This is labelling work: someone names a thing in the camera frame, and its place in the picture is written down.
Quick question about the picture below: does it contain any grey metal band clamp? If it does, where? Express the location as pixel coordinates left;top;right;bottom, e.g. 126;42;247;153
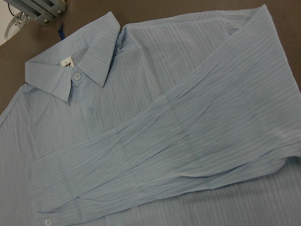
3;12;29;41

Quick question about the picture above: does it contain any light blue button-up shirt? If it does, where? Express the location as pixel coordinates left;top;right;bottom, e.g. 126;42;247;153
0;6;301;226

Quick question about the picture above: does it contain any grey aluminium frame post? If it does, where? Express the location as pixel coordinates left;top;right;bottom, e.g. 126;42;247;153
6;0;67;25

